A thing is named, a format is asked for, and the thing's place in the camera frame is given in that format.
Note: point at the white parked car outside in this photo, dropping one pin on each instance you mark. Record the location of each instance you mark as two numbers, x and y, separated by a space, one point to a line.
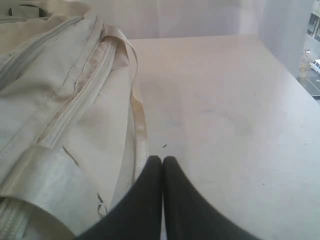
315 66

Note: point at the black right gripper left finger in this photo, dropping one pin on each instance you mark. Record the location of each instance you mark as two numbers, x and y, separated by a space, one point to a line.
138 216

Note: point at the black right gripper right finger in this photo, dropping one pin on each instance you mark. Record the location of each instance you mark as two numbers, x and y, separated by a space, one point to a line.
188 216

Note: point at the cream canvas bag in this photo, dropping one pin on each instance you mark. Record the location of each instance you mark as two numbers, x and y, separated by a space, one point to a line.
73 135

